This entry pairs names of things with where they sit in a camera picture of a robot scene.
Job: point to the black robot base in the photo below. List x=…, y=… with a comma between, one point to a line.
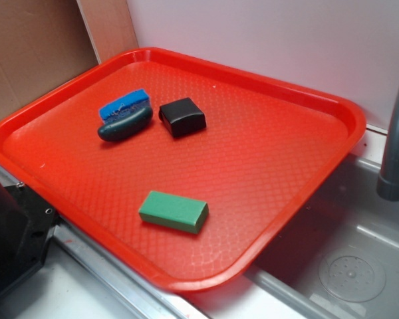
x=26, y=227

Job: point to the black rounded block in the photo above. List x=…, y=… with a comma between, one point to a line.
x=182, y=117

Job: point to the green rectangular block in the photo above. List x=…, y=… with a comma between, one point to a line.
x=175, y=212

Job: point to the red plastic tray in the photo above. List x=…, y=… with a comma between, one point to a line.
x=267, y=147

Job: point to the dark green toy cucumber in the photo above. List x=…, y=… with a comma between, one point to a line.
x=127, y=126

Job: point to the grey toy sink basin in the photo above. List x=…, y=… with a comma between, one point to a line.
x=338, y=257

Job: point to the brown cardboard panel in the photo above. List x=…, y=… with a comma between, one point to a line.
x=44, y=44

